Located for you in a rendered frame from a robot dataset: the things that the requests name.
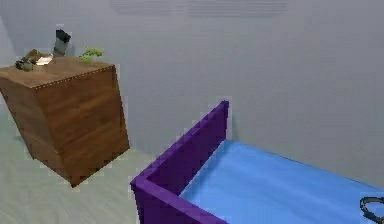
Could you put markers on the purple bed with blue mattress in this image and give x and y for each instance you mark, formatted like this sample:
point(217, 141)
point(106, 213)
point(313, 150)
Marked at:
point(253, 186)

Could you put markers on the brown wooden cabinet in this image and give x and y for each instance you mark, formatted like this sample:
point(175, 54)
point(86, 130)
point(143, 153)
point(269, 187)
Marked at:
point(76, 116)

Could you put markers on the small green plant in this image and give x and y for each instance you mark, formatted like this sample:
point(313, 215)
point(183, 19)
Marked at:
point(90, 53)

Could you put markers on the brown and white small object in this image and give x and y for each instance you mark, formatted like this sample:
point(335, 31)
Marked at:
point(33, 60)

